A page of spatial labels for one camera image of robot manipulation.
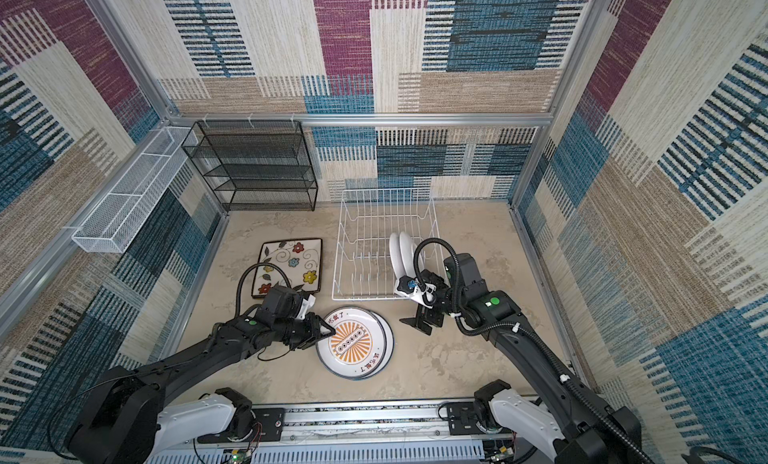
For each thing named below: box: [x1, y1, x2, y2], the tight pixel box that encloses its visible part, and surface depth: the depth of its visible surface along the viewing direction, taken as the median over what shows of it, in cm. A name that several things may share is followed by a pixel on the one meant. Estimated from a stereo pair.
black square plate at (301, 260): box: [252, 238, 323, 298], surface depth 101 cm
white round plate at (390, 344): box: [368, 312, 395, 379], surface depth 86 cm
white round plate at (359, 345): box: [316, 306, 388, 380], surface depth 85 cm
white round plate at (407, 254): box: [399, 231, 415, 278], surface depth 87 cm
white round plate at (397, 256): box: [389, 232, 407, 281], surface depth 87 cm
